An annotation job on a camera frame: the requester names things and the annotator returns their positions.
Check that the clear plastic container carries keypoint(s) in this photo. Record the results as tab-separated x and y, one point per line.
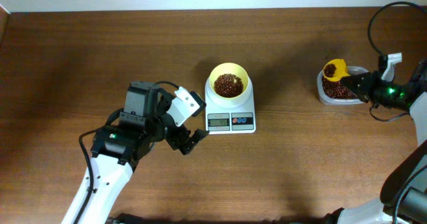
353	70

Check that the yellow measuring scoop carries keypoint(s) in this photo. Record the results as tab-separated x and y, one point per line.
341	70

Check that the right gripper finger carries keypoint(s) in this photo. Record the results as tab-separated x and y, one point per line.
352	80
357	88

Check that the red beans in scoop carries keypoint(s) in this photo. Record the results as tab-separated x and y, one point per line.
329	70

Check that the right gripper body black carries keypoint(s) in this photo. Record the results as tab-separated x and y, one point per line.
381	90

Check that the red beans in bowl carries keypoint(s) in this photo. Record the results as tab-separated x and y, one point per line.
228	85

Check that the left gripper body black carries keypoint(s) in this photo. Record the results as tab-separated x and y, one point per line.
160	126

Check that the yellow plastic bowl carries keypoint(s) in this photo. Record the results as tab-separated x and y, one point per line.
232	68

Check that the white digital kitchen scale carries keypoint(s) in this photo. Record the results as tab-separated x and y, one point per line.
230	115

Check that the red beans in container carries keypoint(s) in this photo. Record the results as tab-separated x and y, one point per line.
336	90

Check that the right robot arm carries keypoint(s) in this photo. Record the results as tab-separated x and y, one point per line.
402	198

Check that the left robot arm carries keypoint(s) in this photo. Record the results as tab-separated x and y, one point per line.
111	162

